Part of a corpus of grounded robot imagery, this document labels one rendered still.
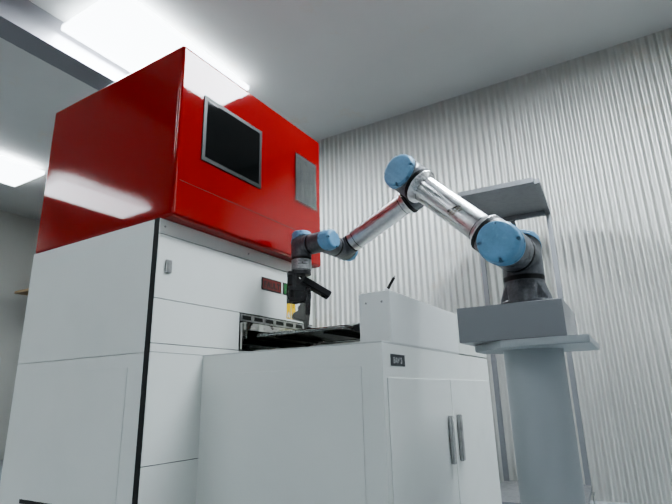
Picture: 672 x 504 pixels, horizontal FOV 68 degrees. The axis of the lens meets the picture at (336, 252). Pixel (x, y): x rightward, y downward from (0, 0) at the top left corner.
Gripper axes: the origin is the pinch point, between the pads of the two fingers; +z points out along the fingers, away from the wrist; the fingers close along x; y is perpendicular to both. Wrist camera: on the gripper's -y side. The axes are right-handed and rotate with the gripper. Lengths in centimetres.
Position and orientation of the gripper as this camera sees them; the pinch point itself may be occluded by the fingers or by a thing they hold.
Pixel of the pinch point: (307, 325)
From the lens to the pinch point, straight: 181.7
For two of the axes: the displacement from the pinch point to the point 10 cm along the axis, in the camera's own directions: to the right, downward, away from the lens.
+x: 2.2, -2.7, -9.4
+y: -9.8, -0.4, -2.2
